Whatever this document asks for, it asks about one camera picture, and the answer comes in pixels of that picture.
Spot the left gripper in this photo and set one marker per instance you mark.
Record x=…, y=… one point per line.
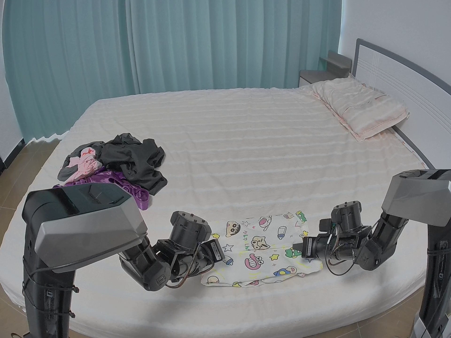
x=216, y=251

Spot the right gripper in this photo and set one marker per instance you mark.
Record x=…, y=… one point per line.
x=315, y=246

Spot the white printed pyjama top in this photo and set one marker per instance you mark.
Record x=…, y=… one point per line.
x=253, y=255

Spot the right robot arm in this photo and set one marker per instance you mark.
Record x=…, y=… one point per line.
x=415, y=195

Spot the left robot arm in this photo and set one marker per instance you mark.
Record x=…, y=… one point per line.
x=88, y=224

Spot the bed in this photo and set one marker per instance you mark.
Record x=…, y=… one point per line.
x=246, y=146

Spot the purple garment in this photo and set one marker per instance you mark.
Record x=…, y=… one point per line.
x=141, y=195

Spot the black garment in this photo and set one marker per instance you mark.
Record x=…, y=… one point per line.
x=134, y=160

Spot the pale pink striped pillow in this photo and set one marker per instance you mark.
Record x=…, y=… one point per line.
x=363, y=107

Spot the pink garment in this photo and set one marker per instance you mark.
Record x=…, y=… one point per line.
x=86, y=164

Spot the grey bedside table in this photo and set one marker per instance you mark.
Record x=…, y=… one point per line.
x=310, y=76

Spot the blue-green curtain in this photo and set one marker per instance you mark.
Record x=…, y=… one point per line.
x=70, y=48
x=229, y=30

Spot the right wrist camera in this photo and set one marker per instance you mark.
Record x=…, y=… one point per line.
x=325, y=225

